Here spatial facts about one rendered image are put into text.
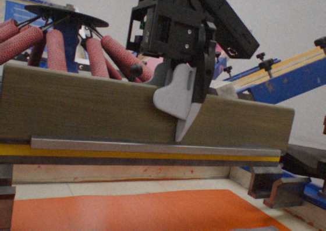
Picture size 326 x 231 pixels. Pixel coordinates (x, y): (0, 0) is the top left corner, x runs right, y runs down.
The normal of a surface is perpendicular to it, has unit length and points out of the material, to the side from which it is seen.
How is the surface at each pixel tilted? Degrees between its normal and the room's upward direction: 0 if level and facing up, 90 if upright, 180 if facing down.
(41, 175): 90
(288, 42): 90
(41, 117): 90
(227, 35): 149
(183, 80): 85
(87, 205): 0
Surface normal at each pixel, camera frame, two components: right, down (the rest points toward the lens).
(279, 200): 0.47, 0.18
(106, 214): 0.17, -0.98
